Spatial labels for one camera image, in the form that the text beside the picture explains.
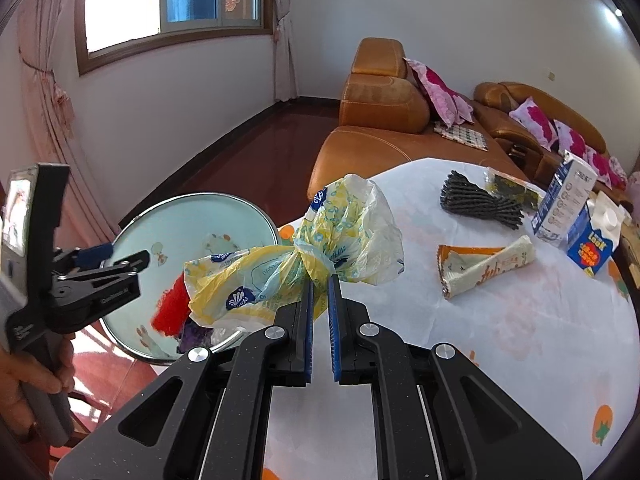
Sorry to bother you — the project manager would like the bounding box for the yellow white plastic bag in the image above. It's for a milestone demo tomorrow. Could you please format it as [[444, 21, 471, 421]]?
[[183, 174, 405, 327]]

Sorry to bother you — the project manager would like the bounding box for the light blue trash bin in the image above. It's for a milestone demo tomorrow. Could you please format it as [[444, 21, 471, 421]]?
[[100, 193, 280, 365]]

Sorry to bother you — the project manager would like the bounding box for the person left hand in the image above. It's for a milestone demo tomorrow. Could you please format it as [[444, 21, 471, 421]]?
[[0, 334, 76, 437]]

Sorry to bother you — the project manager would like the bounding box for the red plastic bag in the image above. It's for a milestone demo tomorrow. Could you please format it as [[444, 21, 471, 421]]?
[[151, 273, 191, 337]]

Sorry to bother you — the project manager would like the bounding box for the purple crumpled wrapper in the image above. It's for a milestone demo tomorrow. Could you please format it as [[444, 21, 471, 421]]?
[[177, 318, 226, 354]]

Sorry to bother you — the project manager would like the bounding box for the white patterned tablecloth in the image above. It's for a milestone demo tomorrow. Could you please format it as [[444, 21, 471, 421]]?
[[265, 158, 639, 479]]

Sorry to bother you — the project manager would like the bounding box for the cream orange snack wrapper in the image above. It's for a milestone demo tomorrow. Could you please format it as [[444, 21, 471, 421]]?
[[436, 235, 536, 299]]

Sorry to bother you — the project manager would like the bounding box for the pink curtain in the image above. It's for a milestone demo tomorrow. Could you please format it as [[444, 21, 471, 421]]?
[[17, 0, 116, 246]]

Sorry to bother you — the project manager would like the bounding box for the black corrugated wrapper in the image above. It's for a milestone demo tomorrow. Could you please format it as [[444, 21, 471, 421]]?
[[439, 170, 524, 230]]

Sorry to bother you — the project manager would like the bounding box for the dark green foil packet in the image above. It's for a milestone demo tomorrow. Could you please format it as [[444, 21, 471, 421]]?
[[485, 168, 542, 212]]

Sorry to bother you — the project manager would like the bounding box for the blue white milk carton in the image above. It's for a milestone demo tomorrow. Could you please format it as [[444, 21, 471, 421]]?
[[566, 192, 629, 278]]

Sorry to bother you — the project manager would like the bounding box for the tall white grey box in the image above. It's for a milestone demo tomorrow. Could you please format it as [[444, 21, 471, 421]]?
[[532, 152, 597, 244]]

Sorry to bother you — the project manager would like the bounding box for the checkered cloth on sofa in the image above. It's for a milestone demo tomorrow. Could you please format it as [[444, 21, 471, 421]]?
[[433, 122, 488, 152]]

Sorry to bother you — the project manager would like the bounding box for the brown leather long sofa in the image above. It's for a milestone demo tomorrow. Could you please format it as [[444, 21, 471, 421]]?
[[473, 81, 628, 202]]

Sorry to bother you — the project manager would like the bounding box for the pink floral cushion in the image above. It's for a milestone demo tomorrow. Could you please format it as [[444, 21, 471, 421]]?
[[553, 119, 587, 158], [585, 146, 628, 191], [509, 96, 558, 152]]

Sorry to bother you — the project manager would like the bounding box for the brown leather chaise sofa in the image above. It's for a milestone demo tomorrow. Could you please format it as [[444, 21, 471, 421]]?
[[307, 37, 527, 198]]

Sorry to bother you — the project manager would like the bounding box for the pink floral pillow on chaise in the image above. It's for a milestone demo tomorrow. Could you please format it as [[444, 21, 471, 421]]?
[[405, 58, 474, 127]]

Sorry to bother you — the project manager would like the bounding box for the pink folded blanket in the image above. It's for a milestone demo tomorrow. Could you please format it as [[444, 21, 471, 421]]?
[[626, 170, 640, 214]]

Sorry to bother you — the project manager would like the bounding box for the window with wooden frame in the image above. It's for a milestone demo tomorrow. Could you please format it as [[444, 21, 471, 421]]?
[[74, 0, 272, 76]]

